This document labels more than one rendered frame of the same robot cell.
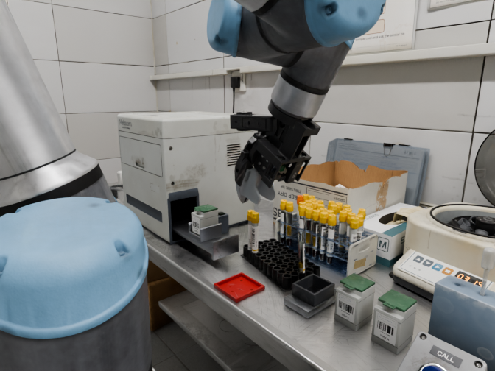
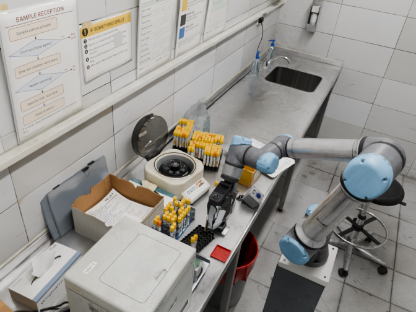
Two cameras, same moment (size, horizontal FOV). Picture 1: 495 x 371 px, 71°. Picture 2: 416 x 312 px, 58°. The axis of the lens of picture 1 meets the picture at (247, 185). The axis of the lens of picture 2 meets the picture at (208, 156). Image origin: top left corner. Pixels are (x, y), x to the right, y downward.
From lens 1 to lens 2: 165 cm
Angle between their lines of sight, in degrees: 102
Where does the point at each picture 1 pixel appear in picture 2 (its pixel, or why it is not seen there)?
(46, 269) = not seen: hidden behind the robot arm
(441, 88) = (99, 122)
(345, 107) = (47, 169)
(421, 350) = (253, 195)
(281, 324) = (236, 236)
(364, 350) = (237, 215)
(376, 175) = (96, 189)
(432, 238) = (188, 182)
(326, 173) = (81, 216)
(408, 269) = (193, 197)
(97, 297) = not seen: hidden behind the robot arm
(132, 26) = not seen: outside the picture
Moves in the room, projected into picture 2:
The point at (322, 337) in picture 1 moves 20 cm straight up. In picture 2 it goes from (236, 225) to (243, 190)
